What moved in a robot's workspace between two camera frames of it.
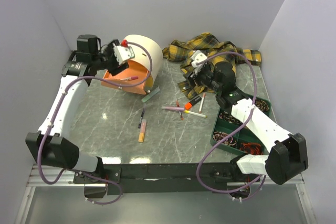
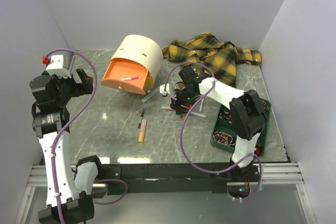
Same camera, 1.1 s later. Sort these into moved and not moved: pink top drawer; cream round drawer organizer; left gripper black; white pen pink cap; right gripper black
Moved: left gripper black; right gripper black
Not moved: cream round drawer organizer; white pen pink cap; pink top drawer
